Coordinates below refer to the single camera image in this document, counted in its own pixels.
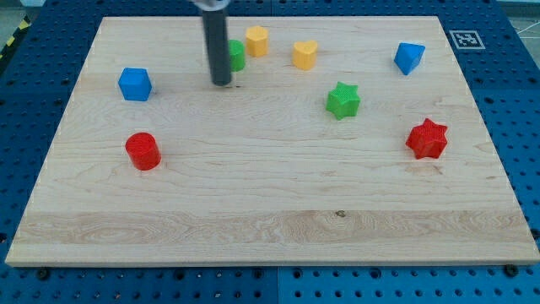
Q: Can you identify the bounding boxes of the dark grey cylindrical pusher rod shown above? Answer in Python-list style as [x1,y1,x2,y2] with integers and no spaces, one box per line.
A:
[202,9,232,86]

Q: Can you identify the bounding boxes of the silver metal rod mount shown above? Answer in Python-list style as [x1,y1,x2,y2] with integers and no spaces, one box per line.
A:
[190,0,230,11]

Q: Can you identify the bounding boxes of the green cylinder block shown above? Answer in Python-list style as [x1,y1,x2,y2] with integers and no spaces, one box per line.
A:
[229,40,246,72]

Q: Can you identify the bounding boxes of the yellow hexagon block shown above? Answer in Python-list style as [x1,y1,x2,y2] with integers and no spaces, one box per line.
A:
[246,25,269,57]

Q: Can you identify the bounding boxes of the yellow heart block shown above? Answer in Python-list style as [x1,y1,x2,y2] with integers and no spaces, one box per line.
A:
[292,41,318,71]

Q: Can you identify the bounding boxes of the blue cube block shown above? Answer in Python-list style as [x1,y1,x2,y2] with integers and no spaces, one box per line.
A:
[118,68,152,101]

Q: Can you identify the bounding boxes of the red cylinder block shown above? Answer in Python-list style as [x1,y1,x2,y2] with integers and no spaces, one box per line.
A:
[125,133,161,171]

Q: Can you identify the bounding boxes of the green star block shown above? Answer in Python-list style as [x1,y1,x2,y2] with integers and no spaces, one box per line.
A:
[326,82,361,120]

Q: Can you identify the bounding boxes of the light wooden board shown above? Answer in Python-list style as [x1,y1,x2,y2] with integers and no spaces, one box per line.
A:
[6,16,539,268]

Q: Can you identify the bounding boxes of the blue triangle block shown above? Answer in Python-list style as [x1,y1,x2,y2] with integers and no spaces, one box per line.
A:
[394,42,425,75]

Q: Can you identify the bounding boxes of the red star block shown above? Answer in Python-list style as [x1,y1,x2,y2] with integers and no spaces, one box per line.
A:
[406,118,448,160]

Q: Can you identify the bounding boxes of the white fiducial marker tag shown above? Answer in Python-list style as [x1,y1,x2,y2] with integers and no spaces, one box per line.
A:
[449,30,485,50]

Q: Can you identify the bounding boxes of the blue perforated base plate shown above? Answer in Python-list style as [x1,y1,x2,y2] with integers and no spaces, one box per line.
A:
[1,1,539,303]

